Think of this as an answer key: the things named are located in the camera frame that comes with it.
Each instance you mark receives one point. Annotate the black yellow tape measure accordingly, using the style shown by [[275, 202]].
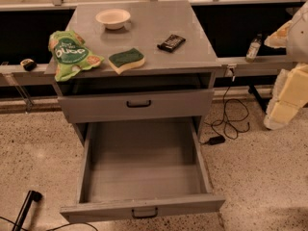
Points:
[[28, 64]]

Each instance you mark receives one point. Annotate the black wheeled table leg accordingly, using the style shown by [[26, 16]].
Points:
[[263, 103]]

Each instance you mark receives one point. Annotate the grey drawer cabinet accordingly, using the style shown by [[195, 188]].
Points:
[[192, 66]]

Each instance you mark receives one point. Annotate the green chip bag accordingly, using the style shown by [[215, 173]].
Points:
[[71, 55]]

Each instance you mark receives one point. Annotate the white bowl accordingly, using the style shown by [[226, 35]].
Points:
[[113, 19]]

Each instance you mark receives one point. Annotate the closed grey upper drawer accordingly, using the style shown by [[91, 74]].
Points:
[[136, 105]]

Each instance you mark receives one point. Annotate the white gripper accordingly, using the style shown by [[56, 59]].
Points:
[[298, 38]]

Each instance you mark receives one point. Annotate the open grey lower drawer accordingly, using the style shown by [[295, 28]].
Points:
[[142, 169]]

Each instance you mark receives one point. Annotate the small glass bottle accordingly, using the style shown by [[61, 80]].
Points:
[[253, 48]]

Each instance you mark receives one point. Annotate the black stand leg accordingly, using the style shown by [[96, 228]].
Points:
[[32, 196]]

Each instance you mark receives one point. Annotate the green yellow sponge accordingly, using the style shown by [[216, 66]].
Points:
[[126, 60]]

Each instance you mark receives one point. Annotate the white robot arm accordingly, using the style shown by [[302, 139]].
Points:
[[297, 39]]

